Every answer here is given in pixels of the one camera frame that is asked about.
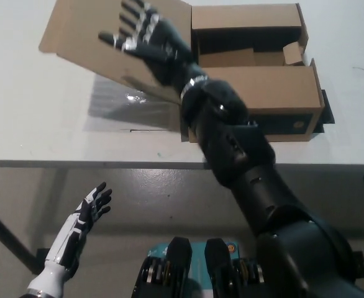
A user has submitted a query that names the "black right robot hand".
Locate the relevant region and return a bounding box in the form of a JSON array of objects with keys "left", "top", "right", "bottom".
[{"left": 98, "top": 0, "right": 209, "bottom": 99}]

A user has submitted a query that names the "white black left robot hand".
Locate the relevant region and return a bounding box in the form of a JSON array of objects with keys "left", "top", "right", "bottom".
[{"left": 44, "top": 182, "right": 113, "bottom": 274}]

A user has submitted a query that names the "brown cardboard storage box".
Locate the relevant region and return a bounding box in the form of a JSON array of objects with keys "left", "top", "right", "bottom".
[{"left": 39, "top": 0, "right": 326, "bottom": 144}]

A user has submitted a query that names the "small cardboard insert box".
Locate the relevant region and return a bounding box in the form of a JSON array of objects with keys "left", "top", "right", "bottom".
[{"left": 282, "top": 42, "right": 306, "bottom": 67}]

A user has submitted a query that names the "clear plastic sheet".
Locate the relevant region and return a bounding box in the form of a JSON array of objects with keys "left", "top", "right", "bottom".
[{"left": 84, "top": 76, "right": 184, "bottom": 133}]

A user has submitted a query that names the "black metal table leg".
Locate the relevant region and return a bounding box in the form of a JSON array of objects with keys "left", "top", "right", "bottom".
[{"left": 0, "top": 200, "right": 48, "bottom": 276}]

